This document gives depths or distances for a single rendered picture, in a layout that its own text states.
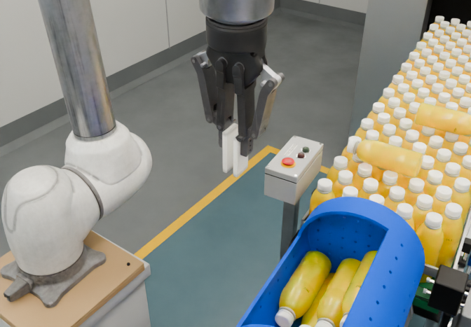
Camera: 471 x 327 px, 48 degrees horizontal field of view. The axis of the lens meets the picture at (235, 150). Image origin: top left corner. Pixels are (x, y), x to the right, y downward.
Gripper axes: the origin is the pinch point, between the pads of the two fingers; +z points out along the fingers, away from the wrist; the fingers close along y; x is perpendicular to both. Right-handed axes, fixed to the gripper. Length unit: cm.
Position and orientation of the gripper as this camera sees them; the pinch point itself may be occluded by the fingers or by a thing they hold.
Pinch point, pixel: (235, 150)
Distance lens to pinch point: 74.7
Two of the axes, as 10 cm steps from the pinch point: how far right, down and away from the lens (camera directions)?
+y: -8.4, -3.3, 4.4
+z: -0.1, 8.1, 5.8
